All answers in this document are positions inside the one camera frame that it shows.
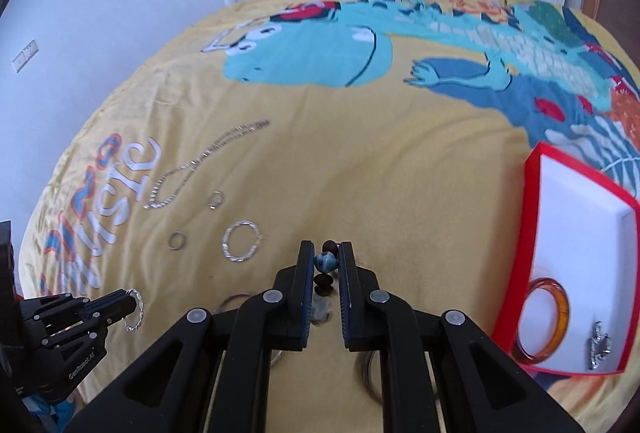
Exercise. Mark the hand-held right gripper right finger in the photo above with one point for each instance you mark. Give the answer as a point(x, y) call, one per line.
point(345, 293)

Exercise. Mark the wall switch plate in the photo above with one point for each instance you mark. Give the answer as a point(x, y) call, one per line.
point(25, 56)

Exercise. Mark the red jewellery tray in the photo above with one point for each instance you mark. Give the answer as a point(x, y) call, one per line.
point(565, 233)

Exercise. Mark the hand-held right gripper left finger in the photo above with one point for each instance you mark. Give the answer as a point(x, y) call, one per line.
point(305, 293)

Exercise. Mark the thin dark bangle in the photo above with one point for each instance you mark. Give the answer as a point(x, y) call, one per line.
point(367, 378)

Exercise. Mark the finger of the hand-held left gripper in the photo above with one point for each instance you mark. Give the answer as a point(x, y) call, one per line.
point(112, 302)
point(85, 328)

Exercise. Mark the orange translucent bangle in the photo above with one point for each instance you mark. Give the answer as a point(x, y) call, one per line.
point(564, 308)

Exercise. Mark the yellow dinosaur printed blanket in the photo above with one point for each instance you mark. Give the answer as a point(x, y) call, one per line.
point(350, 163)

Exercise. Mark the silver brooch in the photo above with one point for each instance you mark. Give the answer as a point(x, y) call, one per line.
point(597, 343)

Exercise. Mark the dark blue cloth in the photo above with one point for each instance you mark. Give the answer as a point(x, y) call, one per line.
point(47, 415)

